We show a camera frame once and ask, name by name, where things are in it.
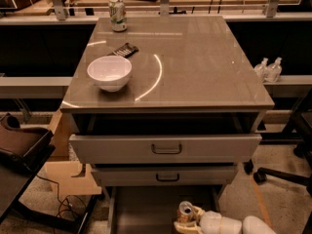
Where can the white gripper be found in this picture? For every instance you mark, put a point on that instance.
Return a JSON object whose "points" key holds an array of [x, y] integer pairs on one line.
{"points": [[211, 222]]}

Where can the orange soda can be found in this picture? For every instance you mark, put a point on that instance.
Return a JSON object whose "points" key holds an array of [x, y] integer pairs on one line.
{"points": [[185, 212]]}

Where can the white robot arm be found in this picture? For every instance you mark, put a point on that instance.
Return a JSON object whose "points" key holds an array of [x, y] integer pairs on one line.
{"points": [[194, 220]]}

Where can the open bottom drawer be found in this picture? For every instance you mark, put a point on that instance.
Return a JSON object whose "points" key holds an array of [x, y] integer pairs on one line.
{"points": [[153, 209]]}

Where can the grey drawer cabinet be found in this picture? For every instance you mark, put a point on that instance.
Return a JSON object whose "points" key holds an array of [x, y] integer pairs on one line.
{"points": [[190, 78]]}

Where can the green white soda can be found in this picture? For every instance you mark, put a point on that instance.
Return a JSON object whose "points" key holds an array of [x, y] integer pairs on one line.
{"points": [[117, 14]]}

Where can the black office chair base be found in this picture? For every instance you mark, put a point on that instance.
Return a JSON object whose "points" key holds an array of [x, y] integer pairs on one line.
{"points": [[281, 173]]}

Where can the cardboard box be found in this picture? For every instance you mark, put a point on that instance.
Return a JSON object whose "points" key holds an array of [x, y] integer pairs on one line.
{"points": [[67, 173]]}

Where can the clear pump bottle left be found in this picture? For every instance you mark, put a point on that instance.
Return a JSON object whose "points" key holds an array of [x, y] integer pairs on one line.
{"points": [[260, 69]]}

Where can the clear pump bottle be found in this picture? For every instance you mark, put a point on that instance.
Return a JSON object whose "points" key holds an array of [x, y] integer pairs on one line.
{"points": [[273, 71], [260, 69]]}

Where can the clear pump bottle right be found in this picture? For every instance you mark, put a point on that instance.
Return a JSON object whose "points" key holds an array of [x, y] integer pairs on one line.
{"points": [[273, 71]]}

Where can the white bowl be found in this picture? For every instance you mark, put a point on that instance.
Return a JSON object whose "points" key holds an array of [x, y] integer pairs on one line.
{"points": [[110, 73]]}

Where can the dark snack bar wrapper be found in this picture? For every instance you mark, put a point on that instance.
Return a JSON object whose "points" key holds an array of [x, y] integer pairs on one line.
{"points": [[125, 51]]}

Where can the brown black chair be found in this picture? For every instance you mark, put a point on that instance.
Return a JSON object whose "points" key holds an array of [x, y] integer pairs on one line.
{"points": [[23, 151]]}

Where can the middle drawer with handle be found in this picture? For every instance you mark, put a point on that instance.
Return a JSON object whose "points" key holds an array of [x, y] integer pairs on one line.
{"points": [[164, 176]]}

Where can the drawer with handle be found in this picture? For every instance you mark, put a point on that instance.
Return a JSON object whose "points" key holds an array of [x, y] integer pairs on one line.
{"points": [[164, 176], [164, 149]]}

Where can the top drawer with handle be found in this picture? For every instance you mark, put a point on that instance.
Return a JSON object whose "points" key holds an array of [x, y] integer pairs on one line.
{"points": [[164, 149]]}

